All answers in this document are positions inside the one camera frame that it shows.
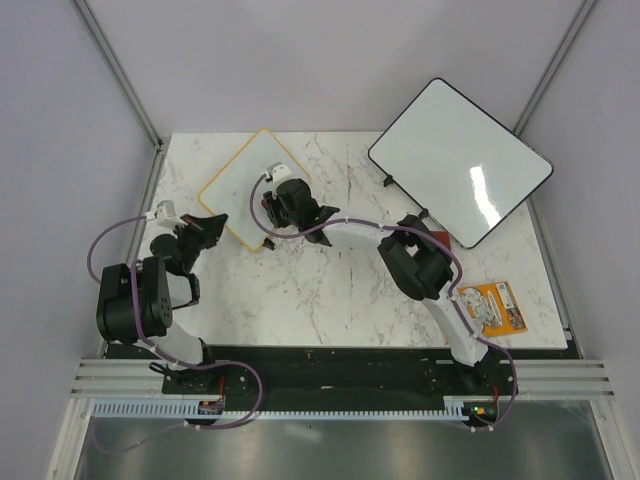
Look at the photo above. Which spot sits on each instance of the orange picture book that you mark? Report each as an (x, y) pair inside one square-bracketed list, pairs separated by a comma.
[(491, 309)]

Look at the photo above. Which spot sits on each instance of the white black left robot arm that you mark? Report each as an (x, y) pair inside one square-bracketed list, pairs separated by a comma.
[(136, 303)]

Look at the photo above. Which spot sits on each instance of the black-framed large whiteboard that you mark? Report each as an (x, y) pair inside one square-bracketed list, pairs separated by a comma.
[(458, 163)]

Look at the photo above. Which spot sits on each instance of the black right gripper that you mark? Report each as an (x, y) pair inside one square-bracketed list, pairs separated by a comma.
[(270, 203)]

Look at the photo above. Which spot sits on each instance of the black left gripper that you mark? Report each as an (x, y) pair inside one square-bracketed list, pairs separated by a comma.
[(211, 228)]

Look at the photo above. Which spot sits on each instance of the brown red eraser block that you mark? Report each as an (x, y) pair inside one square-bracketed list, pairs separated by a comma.
[(443, 237)]

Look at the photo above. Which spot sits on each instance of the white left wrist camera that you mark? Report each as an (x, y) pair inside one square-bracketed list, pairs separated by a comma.
[(165, 215)]

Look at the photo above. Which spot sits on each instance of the yellow-framed small whiteboard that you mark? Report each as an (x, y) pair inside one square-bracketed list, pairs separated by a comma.
[(228, 191)]

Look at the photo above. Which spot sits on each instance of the aluminium extrusion rail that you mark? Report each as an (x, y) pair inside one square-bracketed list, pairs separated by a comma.
[(116, 378)]

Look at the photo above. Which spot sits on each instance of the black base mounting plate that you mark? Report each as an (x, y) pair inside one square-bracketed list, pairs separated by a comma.
[(429, 373)]

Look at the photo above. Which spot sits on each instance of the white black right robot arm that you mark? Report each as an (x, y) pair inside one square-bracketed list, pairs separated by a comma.
[(422, 267)]

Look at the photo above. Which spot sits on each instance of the white slotted cable duct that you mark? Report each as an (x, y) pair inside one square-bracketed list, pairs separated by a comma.
[(192, 409)]

